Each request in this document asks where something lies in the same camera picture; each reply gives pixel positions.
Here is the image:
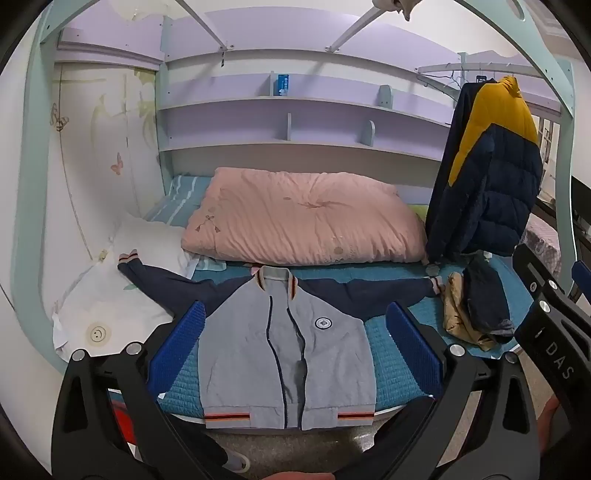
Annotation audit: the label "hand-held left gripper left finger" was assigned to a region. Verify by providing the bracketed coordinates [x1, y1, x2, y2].
[51, 300, 222, 480]

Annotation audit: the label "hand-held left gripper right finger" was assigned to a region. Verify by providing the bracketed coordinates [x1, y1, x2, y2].
[332, 301, 542, 480]

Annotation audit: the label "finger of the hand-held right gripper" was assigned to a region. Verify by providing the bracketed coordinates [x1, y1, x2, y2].
[512, 243, 562, 298]
[570, 260, 591, 303]

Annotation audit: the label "grey jacket with navy sleeves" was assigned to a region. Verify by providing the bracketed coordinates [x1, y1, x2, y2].
[117, 251, 446, 432]

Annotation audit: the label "person's right forearm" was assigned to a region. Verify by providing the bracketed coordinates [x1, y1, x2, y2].
[539, 398, 562, 468]

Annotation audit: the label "dark folded clothes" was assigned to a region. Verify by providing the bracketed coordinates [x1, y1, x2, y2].
[462, 257, 516, 339]

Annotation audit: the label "white clothes rack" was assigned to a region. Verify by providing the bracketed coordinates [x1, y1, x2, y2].
[417, 50, 555, 95]

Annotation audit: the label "table with patterned cloth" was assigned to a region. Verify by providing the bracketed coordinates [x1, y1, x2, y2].
[522, 213, 562, 278]

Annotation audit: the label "bed with teal sheet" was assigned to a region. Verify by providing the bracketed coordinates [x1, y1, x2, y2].
[143, 173, 532, 422]

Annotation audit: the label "tan pants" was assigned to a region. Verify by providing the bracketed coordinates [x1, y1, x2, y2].
[442, 272, 498, 352]

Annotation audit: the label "white pillow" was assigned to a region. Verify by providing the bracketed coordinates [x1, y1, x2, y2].
[52, 215, 200, 364]

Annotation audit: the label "navy and yellow puffer jacket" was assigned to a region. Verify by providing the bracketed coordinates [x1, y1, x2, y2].
[425, 75, 544, 265]

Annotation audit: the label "person's leg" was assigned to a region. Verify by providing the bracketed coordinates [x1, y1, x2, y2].
[174, 416, 230, 476]

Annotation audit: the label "person's white shoe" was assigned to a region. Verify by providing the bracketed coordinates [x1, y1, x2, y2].
[222, 450, 251, 474]

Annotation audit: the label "blue striped pillow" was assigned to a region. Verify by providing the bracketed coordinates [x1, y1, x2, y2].
[143, 174, 218, 228]

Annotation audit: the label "pink quilt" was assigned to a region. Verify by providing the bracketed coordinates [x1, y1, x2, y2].
[181, 167, 428, 267]

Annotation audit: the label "light green bed frame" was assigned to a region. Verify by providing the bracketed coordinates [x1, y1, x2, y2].
[13, 0, 579, 374]

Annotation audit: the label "lilac wall shelf unit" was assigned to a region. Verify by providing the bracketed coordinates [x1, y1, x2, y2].
[156, 13, 459, 163]

